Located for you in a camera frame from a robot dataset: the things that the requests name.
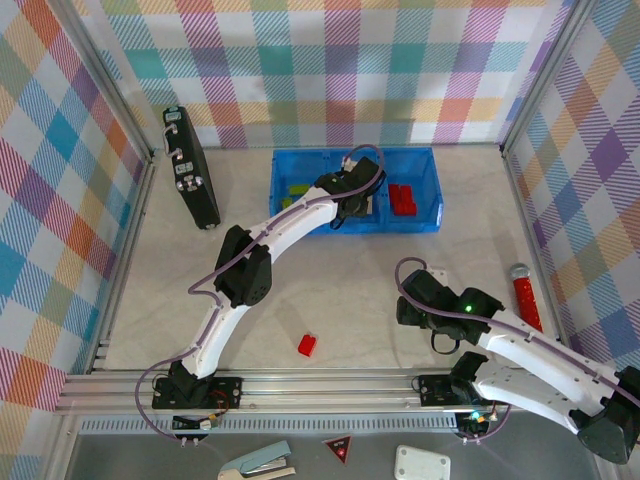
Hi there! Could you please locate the blue three-compartment bin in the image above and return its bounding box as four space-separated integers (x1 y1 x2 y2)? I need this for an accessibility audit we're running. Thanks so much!
269 146 444 235

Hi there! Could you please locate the red glitter toy microphone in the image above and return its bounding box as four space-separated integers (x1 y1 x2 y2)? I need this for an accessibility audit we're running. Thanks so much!
508 263 545 334

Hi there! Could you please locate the white rectangular plate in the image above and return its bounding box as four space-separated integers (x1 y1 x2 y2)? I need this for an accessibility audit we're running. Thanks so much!
393 444 452 480

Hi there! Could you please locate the red triangle sign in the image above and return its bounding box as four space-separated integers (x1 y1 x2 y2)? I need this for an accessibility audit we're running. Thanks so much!
322 434 353 465

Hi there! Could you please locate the black toy briefcase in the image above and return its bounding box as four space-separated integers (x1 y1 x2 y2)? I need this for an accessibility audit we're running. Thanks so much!
162 105 222 231

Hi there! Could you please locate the pale blue stapler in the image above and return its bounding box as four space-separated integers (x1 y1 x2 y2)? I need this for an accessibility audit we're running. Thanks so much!
217 439 297 480

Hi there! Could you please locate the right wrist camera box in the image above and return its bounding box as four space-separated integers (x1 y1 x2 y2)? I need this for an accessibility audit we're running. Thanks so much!
403 268 455 301

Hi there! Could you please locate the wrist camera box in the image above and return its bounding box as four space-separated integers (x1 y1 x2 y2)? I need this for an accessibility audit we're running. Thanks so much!
403 268 455 301
340 155 385 196

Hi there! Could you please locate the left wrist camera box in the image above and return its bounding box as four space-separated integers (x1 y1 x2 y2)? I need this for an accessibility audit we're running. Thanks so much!
340 155 385 196

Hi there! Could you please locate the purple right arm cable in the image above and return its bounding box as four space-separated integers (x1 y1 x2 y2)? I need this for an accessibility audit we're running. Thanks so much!
393 256 631 445

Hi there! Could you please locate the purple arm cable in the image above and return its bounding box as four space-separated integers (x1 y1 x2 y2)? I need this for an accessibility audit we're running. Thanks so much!
134 143 387 441
393 256 631 445

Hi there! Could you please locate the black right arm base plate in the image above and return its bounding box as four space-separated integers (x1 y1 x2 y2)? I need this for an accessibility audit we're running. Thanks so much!
416 373 512 409

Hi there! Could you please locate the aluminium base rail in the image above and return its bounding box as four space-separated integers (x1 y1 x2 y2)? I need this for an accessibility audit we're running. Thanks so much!
53 368 607 417

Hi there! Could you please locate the aluminium side rail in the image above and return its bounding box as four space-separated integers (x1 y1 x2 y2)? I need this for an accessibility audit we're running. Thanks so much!
87 154 159 374
501 144 574 369

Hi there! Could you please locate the grey slotted cable duct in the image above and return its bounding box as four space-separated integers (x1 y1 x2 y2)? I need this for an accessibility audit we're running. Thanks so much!
79 417 464 434

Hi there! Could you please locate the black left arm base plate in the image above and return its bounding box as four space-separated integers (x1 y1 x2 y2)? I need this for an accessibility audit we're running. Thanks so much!
151 375 245 412

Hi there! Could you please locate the aluminium corner post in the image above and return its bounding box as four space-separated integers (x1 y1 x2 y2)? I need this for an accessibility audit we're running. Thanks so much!
59 0 157 164
499 0 596 157

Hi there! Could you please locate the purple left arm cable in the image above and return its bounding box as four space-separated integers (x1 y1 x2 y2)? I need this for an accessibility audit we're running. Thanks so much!
134 143 387 441

